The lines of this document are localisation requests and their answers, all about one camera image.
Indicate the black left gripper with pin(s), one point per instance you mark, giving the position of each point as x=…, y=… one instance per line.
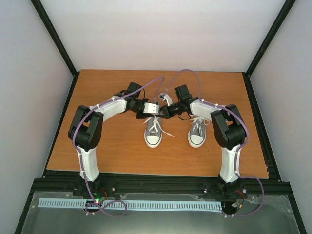
x=145, y=116

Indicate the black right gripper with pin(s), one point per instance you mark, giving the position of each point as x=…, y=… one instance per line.
x=167, y=113

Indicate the white shoelace of sneaker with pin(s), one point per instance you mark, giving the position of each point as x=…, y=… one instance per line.
x=154, y=126
x=198, y=126

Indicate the grey sneaker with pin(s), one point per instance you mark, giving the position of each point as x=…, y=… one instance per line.
x=153, y=133
x=196, y=141

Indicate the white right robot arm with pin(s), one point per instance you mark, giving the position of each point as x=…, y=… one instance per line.
x=230, y=131

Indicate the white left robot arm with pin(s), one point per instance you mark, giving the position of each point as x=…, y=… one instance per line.
x=86, y=127

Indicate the clear plastic front sheet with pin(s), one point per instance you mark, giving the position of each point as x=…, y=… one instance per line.
x=270, y=215

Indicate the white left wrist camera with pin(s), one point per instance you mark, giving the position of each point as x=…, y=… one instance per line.
x=151, y=108

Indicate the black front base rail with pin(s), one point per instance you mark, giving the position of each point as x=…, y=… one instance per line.
x=116, y=185

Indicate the light blue cable duct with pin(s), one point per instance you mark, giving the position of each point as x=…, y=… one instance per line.
x=132, y=205

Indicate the black left frame post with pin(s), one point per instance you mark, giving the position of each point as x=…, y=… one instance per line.
x=38, y=6

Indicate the black frame post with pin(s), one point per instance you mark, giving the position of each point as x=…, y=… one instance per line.
x=38, y=6
x=281, y=16

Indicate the black right frame post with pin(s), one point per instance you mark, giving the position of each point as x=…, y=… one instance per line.
x=281, y=16

